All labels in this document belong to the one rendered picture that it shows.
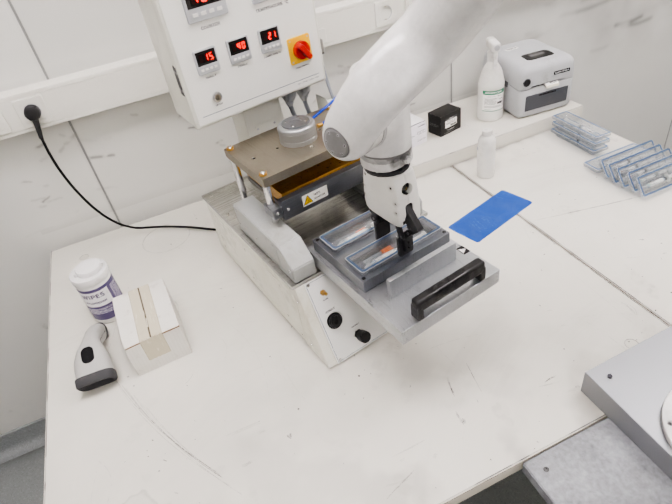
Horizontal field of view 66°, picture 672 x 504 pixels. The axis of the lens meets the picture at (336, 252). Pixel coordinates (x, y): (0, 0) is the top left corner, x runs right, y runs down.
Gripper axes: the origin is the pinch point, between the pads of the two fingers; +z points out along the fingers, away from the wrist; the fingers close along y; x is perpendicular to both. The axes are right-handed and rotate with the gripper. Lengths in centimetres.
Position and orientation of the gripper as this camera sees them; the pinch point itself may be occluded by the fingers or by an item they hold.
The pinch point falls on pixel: (393, 237)
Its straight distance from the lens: 94.0
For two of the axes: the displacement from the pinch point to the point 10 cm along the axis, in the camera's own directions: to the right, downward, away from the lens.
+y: -5.6, -4.6, 6.9
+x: -8.2, 4.5, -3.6
